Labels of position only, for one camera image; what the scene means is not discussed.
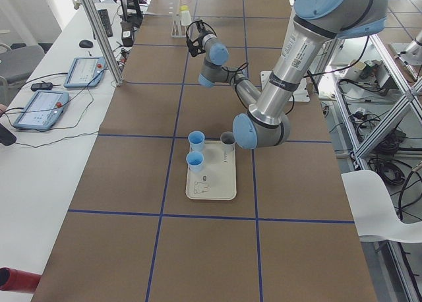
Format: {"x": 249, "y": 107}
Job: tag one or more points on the blue plastic cup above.
{"x": 195, "y": 161}
{"x": 196, "y": 141}

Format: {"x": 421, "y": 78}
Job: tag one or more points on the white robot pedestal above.
{"x": 300, "y": 95}

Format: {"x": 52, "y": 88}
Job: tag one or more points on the black keyboard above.
{"x": 104, "y": 18}

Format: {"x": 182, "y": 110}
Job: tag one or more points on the white plastic cup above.
{"x": 185, "y": 18}

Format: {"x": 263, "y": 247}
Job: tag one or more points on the teach pendant tablet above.
{"x": 85, "y": 71}
{"x": 42, "y": 111}

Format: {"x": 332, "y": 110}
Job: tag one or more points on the white wire cup rack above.
{"x": 178, "y": 31}

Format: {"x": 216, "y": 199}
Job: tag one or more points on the black label box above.
{"x": 127, "y": 33}

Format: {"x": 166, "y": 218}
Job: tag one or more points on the white plastic chair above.
{"x": 373, "y": 211}

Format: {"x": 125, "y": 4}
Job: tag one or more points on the grey plastic cup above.
{"x": 227, "y": 141}

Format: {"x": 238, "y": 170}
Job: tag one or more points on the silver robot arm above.
{"x": 314, "y": 22}

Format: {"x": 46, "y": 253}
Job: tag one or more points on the yellow plastic cup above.
{"x": 184, "y": 9}

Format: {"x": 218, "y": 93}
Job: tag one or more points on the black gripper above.
{"x": 198, "y": 39}

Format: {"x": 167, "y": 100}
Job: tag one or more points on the red cardboard tube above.
{"x": 19, "y": 281}

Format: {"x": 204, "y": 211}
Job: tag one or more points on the far teach pendant tablet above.
{"x": 85, "y": 71}

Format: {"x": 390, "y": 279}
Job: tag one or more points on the aluminium frame post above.
{"x": 102, "y": 39}

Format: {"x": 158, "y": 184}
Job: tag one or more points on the near teach pendant tablet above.
{"x": 42, "y": 111}

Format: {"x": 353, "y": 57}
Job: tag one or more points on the black computer mouse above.
{"x": 85, "y": 44}

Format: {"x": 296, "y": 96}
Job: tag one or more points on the cream plastic tray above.
{"x": 217, "y": 179}

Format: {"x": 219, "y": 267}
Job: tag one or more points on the black monitor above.
{"x": 131, "y": 12}

